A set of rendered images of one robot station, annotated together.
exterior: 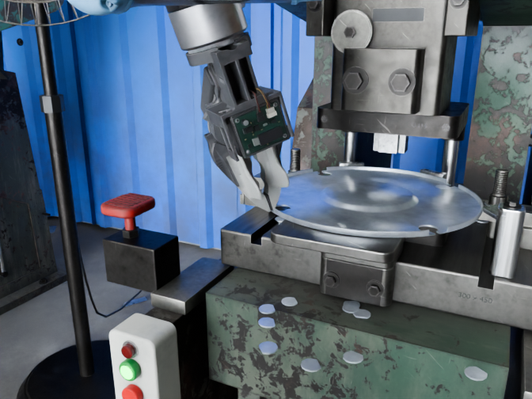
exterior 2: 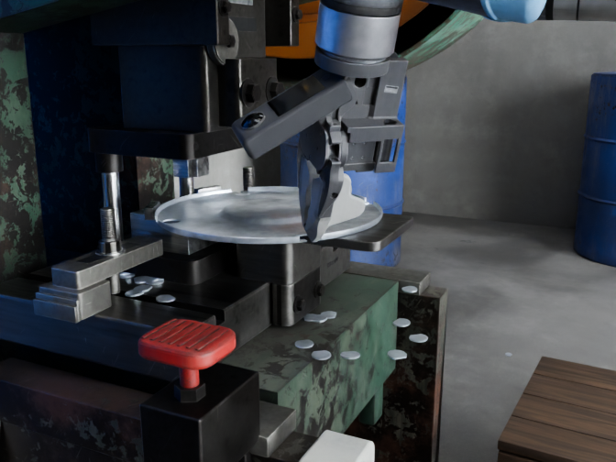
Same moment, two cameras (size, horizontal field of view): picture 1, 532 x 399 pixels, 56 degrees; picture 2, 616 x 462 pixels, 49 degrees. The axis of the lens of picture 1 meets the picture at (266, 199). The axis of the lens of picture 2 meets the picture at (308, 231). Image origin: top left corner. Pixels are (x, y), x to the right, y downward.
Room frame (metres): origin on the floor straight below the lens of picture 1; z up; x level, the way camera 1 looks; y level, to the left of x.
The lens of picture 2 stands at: (0.60, 0.72, 0.98)
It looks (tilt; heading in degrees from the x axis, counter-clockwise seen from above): 15 degrees down; 270
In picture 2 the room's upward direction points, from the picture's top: straight up
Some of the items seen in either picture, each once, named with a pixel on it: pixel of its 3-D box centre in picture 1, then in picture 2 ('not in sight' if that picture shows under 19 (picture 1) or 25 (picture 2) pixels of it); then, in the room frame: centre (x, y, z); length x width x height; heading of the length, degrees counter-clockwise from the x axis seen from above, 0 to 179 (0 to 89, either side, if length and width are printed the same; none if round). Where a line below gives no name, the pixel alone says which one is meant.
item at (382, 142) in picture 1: (390, 138); (192, 161); (0.76, -0.19, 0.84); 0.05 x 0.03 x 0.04; 64
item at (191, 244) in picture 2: not in sight; (192, 220); (0.76, -0.19, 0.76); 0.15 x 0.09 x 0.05; 64
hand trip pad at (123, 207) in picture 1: (130, 224); (189, 376); (0.70, 0.20, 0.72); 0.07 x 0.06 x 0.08; 154
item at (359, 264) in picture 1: (355, 253); (303, 265); (0.61, -0.12, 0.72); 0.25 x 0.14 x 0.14; 154
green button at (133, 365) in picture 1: (129, 370); not in sight; (0.55, 0.18, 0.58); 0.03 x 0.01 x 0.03; 64
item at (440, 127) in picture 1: (393, 123); (183, 144); (0.77, -0.20, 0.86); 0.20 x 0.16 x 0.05; 64
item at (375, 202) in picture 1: (367, 195); (269, 211); (0.65, -0.14, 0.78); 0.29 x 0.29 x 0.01
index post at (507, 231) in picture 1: (507, 237); not in sight; (0.58, -0.30, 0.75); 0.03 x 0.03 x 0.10; 64
